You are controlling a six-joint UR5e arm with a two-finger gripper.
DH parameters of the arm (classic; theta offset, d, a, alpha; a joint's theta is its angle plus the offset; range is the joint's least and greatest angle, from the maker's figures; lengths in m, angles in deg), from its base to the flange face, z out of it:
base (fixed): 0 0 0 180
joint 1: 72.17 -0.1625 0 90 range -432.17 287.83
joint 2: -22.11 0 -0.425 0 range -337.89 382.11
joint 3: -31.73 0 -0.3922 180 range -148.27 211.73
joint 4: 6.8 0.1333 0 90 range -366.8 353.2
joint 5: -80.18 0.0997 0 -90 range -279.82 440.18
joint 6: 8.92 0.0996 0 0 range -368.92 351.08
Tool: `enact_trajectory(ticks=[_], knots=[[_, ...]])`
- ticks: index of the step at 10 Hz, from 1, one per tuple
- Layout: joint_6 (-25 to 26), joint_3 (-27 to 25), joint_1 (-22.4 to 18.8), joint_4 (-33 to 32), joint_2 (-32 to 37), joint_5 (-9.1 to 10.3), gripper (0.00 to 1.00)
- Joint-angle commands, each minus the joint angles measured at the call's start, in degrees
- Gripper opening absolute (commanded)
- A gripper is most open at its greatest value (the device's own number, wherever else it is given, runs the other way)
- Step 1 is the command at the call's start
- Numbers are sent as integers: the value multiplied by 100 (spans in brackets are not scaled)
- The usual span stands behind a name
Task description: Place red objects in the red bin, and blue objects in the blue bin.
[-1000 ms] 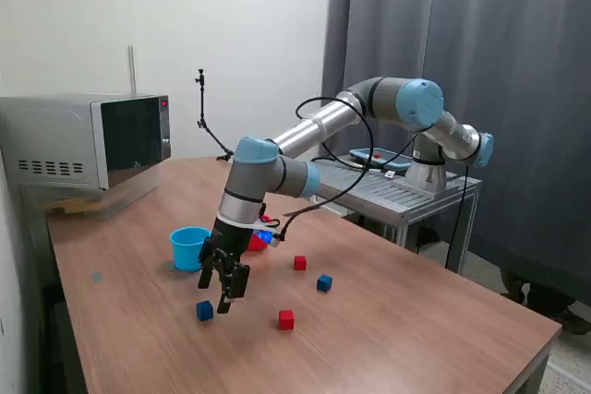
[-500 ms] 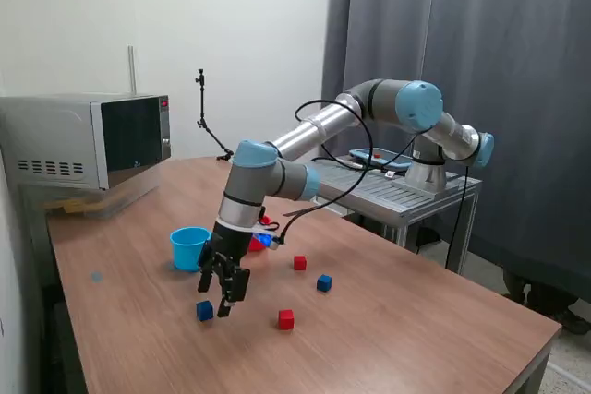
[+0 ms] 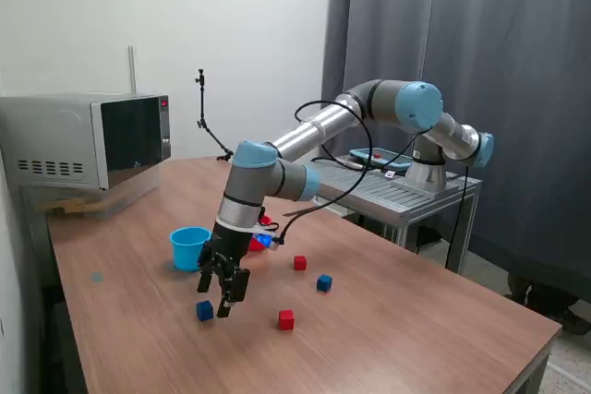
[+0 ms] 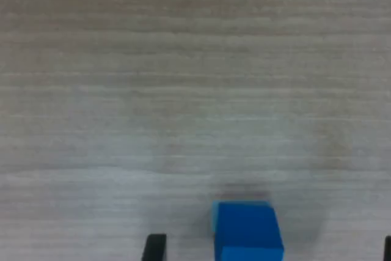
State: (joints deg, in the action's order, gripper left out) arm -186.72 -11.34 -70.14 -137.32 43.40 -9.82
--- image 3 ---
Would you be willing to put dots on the dark grey curtain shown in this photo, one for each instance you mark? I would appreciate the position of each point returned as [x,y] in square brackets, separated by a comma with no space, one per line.
[531,43]

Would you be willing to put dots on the red plastic cup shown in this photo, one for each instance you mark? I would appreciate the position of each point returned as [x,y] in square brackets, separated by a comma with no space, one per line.
[256,246]

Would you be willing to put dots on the blue plastic cup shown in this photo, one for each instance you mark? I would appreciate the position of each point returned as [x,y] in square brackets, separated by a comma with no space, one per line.
[184,251]

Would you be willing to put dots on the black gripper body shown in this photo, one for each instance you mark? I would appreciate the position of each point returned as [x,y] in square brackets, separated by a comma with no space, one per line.
[231,246]

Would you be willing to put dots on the thin metal pole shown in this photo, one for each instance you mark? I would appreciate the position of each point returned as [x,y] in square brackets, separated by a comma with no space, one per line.
[131,71]

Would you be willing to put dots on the blue tape piece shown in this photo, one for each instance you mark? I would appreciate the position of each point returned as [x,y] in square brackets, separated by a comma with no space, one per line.
[97,277]

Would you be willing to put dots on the dark shoe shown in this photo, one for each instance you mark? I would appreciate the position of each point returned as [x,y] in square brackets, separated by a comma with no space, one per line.
[567,322]

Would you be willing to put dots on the teal teach pendant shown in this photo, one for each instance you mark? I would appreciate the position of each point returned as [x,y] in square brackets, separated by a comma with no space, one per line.
[383,158]

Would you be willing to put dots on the silver microwave oven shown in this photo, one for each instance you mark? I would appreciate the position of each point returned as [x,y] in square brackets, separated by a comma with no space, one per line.
[55,135]

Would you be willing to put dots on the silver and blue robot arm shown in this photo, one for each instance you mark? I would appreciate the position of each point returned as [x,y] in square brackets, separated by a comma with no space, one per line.
[323,124]

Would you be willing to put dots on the aluminium robot cart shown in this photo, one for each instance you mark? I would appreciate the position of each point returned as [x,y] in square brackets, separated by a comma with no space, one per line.
[406,200]

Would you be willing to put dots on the blue cube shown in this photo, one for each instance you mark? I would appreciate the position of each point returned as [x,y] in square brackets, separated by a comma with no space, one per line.
[204,311]
[324,283]

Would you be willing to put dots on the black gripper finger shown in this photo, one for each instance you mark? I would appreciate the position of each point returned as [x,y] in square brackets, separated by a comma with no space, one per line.
[206,269]
[237,285]

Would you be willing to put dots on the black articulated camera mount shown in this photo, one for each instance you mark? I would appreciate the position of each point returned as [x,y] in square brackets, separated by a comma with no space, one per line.
[202,103]

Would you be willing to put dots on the red cube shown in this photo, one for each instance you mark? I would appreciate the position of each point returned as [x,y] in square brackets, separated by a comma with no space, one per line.
[300,264]
[286,320]

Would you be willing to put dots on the dark thin strip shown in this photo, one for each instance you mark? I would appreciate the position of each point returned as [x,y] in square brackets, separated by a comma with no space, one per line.
[297,212]

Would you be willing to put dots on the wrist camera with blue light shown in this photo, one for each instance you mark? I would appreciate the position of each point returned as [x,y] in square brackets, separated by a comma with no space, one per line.
[265,241]

